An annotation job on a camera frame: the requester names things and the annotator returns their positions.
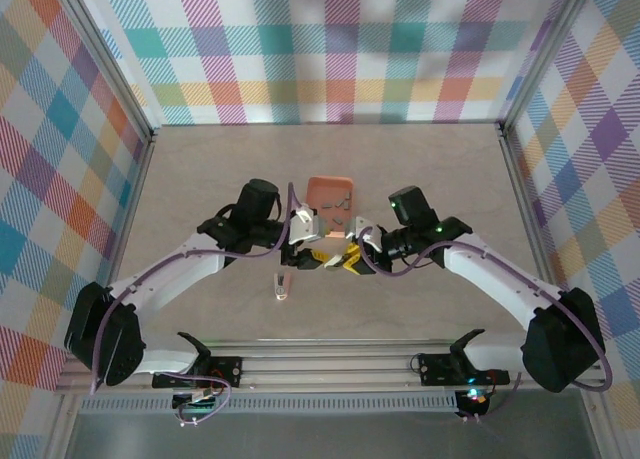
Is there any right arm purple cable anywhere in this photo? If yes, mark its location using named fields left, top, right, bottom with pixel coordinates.
left=357, top=226, right=615, bottom=423

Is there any aluminium frame upright post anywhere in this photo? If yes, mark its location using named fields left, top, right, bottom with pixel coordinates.
left=49, top=0, right=161, bottom=145
left=495, top=0, right=599, bottom=135

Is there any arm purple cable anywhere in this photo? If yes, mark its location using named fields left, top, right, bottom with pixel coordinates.
left=357, top=226, right=615, bottom=423
left=89, top=181, right=307, bottom=428

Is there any aluminium mounting rail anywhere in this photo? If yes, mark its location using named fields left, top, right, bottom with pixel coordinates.
left=54, top=336, right=606, bottom=394

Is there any grey slotted cable duct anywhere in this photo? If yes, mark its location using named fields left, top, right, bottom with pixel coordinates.
left=79, top=391, right=459, bottom=415

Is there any aluminium frame floor rail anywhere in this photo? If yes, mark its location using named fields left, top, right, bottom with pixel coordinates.
left=87, top=126, right=161, bottom=353
left=495, top=121, right=574, bottom=350

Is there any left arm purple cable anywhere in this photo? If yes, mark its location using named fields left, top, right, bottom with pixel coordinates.
left=89, top=181, right=307, bottom=428

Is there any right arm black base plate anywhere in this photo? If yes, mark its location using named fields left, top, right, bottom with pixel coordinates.
left=418, top=351, right=511, bottom=386

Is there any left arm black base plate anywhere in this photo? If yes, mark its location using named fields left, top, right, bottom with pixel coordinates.
left=152, top=356, right=245, bottom=391

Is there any orange plastic tray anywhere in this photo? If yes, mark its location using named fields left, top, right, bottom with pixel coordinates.
left=305, top=176, right=357, bottom=240

